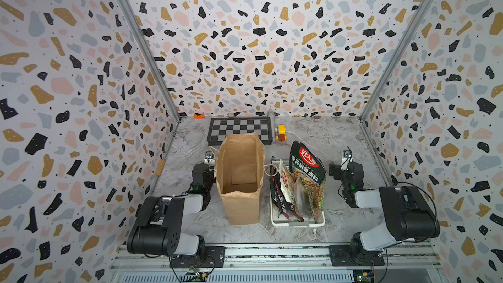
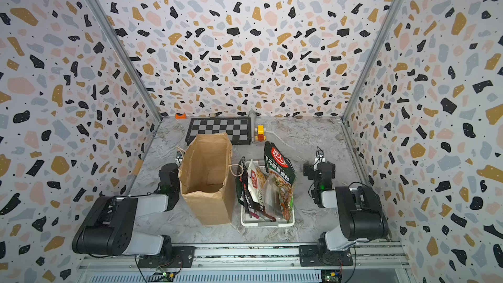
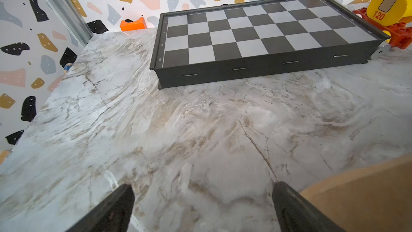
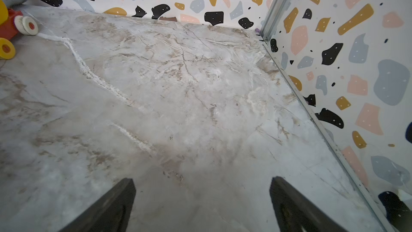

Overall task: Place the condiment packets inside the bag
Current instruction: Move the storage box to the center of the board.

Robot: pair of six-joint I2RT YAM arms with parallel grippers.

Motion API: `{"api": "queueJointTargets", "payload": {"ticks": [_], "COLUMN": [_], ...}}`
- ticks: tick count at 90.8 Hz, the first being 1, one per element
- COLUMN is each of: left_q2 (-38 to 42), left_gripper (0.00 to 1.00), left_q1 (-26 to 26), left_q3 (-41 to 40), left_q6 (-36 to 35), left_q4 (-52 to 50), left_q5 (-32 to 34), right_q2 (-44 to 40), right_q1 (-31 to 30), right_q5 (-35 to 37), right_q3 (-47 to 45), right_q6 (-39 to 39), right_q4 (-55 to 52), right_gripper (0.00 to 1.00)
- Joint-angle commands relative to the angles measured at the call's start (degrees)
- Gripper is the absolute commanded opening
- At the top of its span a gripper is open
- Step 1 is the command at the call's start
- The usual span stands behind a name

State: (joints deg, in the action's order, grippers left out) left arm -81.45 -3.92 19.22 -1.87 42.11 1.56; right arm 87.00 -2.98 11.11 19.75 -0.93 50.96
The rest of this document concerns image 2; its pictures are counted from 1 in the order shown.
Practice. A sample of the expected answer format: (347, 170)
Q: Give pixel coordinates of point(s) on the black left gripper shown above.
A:
(169, 165)

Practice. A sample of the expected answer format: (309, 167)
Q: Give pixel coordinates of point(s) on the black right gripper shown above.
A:
(310, 169)

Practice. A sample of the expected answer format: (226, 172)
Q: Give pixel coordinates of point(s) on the brown paper bag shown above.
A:
(206, 179)

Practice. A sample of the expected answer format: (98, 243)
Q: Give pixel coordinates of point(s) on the green black seasoning packet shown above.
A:
(277, 163)

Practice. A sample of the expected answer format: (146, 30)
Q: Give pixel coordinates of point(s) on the black red seasoning packet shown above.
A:
(251, 209)

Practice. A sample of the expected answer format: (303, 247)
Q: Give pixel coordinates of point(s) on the white perforated plastic basket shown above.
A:
(278, 224)

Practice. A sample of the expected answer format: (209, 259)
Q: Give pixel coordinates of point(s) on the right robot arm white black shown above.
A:
(360, 213)

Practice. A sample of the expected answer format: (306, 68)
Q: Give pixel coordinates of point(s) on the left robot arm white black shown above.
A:
(108, 229)

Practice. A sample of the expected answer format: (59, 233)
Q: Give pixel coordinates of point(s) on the orange black small tool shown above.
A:
(180, 116)

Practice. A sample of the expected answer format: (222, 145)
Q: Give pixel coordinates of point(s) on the yellow red toy block car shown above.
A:
(260, 134)

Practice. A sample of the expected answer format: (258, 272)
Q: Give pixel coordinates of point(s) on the black white chessboard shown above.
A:
(237, 128)

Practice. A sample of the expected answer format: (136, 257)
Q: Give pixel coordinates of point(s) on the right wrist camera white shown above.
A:
(319, 156)

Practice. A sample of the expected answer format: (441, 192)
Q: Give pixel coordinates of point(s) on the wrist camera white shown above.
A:
(179, 157)
(319, 156)

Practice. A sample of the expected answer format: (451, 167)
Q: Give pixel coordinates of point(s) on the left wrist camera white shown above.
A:
(179, 157)

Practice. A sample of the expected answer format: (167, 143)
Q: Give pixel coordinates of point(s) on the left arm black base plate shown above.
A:
(176, 257)

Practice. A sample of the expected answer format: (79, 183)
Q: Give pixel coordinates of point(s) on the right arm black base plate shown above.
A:
(314, 256)

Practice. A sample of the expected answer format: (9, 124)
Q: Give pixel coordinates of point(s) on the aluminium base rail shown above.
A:
(267, 262)

